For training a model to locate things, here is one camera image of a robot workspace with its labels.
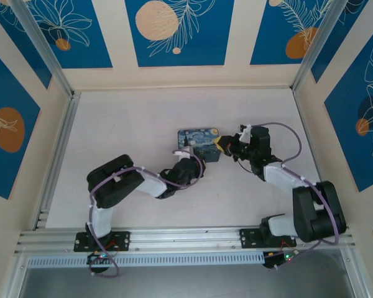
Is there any starry night print box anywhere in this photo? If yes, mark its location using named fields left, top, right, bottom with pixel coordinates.
left=177, top=127, right=221, bottom=164

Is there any grey steel sheet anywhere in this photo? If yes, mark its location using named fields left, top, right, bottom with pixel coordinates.
left=18, top=250, right=362, bottom=298

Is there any aluminium table side rail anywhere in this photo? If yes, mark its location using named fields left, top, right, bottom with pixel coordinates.
left=33, top=91, right=82, bottom=232
left=292, top=88, right=338, bottom=225

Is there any aluminium mounting rail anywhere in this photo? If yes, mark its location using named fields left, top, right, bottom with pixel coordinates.
left=14, top=223, right=357, bottom=254

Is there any slotted grey cable duct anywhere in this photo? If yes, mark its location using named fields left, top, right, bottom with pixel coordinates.
left=27, top=250, right=266, bottom=268

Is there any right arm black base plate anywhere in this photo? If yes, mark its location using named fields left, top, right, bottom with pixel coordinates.
left=239, top=227, right=298, bottom=250

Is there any blue floral wall panel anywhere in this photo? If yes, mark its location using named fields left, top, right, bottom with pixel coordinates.
left=21, top=0, right=113, bottom=70
left=324, top=29, right=373, bottom=194
left=310, top=0, right=373, bottom=84
left=124, top=0, right=236, bottom=68
left=0, top=43, right=42, bottom=201
left=0, top=0, right=53, bottom=91
left=249, top=0, right=335, bottom=66

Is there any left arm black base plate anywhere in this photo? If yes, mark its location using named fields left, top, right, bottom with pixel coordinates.
left=73, top=230, right=132, bottom=252

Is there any aluminium frame post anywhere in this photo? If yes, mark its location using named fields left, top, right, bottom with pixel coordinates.
left=10, top=0, right=75, bottom=97
left=292, top=0, right=352, bottom=93

